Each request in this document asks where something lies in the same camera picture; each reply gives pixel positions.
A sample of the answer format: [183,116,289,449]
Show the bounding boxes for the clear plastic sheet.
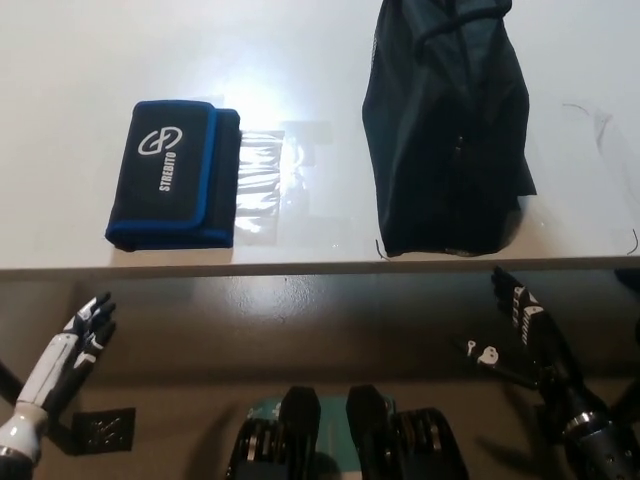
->
[560,101,640,236]
[233,127,321,247]

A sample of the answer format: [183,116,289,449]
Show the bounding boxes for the dark fabric lunch bag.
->
[360,0,539,260]

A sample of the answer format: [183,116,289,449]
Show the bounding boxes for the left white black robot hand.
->
[14,292,119,407]

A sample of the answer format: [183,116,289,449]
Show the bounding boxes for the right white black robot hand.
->
[489,265,576,389]

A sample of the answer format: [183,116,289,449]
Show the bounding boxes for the robot legs and feet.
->
[224,382,469,480]

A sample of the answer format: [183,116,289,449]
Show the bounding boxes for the black square floor marker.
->
[65,407,137,456]

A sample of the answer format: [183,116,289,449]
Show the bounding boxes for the black blue-trimmed notebook case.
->
[103,99,242,253]

